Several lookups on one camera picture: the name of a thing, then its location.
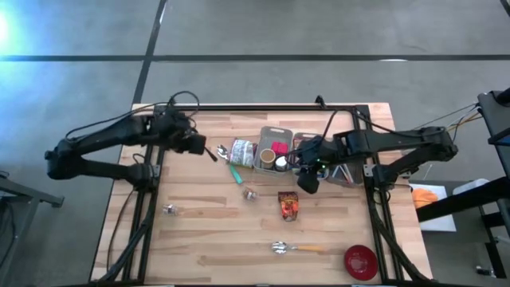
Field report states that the orange brown snack packet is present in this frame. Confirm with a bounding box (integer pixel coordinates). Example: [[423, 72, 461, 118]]
[[277, 191, 300, 223]]

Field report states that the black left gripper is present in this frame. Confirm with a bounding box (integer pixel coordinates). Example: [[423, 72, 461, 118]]
[[153, 110, 209, 157]]

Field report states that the teal-handled silver spoon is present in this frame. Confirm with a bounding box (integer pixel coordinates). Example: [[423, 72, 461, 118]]
[[216, 144, 244, 186]]

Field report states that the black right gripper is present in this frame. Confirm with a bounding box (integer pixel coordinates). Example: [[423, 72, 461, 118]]
[[295, 134, 339, 196]]

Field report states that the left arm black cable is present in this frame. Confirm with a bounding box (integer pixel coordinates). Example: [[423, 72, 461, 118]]
[[65, 90, 201, 140]]

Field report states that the white plastic tub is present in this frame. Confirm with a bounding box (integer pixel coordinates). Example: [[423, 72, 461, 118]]
[[452, 178, 490, 196]]

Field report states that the white plastic handled bin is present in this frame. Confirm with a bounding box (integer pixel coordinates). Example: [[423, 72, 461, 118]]
[[252, 124, 295, 177], [292, 131, 320, 176]]

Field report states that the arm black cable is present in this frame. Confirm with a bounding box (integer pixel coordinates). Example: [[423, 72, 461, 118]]
[[284, 104, 447, 160], [65, 90, 201, 140]]

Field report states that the red and black bowl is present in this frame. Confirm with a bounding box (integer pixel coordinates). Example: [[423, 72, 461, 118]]
[[343, 244, 379, 281]]

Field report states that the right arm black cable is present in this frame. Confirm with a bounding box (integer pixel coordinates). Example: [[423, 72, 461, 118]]
[[284, 104, 447, 160]]

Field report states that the grey plastic handled bin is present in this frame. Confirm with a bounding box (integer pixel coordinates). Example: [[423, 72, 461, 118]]
[[324, 153, 364, 187]]

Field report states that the grey metal stand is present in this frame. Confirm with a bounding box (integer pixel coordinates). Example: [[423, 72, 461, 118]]
[[0, 170, 65, 287]]

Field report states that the orange object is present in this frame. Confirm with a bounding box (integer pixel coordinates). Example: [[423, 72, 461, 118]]
[[411, 187, 440, 210]]

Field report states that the black equipment stand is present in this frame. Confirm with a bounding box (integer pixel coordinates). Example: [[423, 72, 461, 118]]
[[415, 86, 510, 280]]

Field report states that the white printed noodle packet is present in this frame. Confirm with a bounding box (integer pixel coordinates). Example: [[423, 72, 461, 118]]
[[229, 138, 257, 169]]

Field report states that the gold-lid nori furikake jar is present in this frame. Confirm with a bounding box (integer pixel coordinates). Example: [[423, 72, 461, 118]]
[[259, 147, 277, 171]]

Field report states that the white paper sheet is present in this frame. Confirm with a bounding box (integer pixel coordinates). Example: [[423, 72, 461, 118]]
[[409, 182, 457, 233]]

